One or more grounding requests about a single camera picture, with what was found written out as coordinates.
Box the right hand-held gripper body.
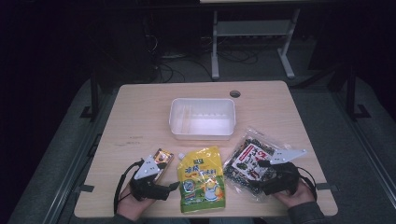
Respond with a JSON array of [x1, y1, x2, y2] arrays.
[[262, 148, 308, 197]]

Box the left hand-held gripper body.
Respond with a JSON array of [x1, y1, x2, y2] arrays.
[[129, 154, 171, 202]]

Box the gold brown snack packet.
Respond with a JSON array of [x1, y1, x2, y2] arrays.
[[148, 147, 176, 185]]

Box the clear seaweed snack bag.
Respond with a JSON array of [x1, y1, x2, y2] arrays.
[[222, 125, 292, 203]]

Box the yellow spouted pouch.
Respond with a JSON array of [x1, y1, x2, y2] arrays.
[[177, 146, 227, 215]]

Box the white plastic container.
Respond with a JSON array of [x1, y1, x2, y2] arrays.
[[168, 97, 236, 142]]

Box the person's right hand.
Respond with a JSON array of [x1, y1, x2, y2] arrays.
[[273, 179, 317, 209]]

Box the person's left hand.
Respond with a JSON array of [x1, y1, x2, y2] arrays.
[[116, 183, 157, 222]]

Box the grey tape strip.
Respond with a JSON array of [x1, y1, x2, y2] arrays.
[[315, 182, 339, 192], [74, 184, 95, 193]]

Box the black metal stand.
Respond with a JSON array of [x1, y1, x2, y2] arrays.
[[79, 70, 101, 121], [345, 64, 372, 121]]

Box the right hand-held gripper cable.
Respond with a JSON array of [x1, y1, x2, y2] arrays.
[[295, 166, 318, 202]]

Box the hand-held gripper cable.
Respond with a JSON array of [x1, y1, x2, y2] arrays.
[[295, 166, 318, 202], [113, 160, 146, 216]]

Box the left hand-held gripper cable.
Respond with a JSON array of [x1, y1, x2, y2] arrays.
[[113, 160, 146, 216]]

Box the black floor cables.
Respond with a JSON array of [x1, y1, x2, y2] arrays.
[[146, 34, 260, 84]]

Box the white metal desk frame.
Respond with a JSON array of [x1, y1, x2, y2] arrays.
[[199, 0, 312, 80]]

